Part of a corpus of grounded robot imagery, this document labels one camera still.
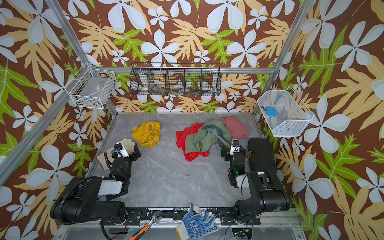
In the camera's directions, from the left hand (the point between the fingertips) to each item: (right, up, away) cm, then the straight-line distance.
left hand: (126, 144), depth 86 cm
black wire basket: (+28, +42, +11) cm, 51 cm away
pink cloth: (+71, +9, +19) cm, 74 cm away
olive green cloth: (+53, +8, +5) cm, 54 cm away
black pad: (+81, -10, +2) cm, 82 cm away
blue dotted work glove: (+41, -37, -14) cm, 57 cm away
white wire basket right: (+92, +16, -8) cm, 94 cm away
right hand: (+63, -1, +4) cm, 63 cm away
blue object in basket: (+85, +19, 0) cm, 87 cm away
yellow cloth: (+9, +5, +13) cm, 16 cm away
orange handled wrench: (+21, -35, -11) cm, 43 cm away
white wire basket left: (-20, +33, 0) cm, 39 cm away
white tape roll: (+29, +37, +13) cm, 49 cm away
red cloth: (+31, +3, +18) cm, 36 cm away
